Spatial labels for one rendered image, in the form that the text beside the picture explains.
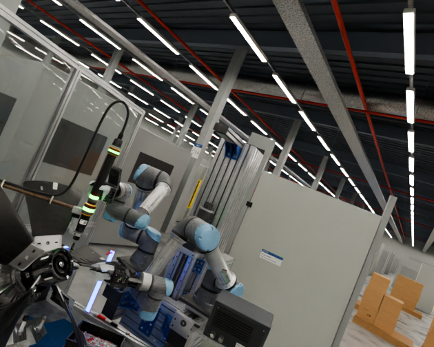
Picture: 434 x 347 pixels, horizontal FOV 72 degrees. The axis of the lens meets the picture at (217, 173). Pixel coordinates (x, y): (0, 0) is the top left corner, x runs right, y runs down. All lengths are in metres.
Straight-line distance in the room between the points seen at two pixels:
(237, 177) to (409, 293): 13.20
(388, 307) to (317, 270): 5.51
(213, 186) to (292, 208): 1.06
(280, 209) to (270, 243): 0.32
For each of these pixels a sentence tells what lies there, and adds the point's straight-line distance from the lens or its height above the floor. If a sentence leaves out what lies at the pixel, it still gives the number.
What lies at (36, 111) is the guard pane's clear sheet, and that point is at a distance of 1.94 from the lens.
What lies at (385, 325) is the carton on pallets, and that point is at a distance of 8.39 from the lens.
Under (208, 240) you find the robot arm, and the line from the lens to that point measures 1.41.
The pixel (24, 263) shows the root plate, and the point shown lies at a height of 1.20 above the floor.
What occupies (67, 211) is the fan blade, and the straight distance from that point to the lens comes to 1.36.
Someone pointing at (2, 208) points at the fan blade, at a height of 1.37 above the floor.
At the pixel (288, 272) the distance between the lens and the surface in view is 2.90.
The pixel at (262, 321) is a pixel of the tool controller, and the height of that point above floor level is 1.23.
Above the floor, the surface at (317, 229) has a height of 1.68.
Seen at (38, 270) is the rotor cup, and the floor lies 1.19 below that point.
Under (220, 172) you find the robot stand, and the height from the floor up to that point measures 1.79.
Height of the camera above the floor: 1.69
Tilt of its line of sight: 2 degrees up
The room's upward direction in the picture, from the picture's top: 23 degrees clockwise
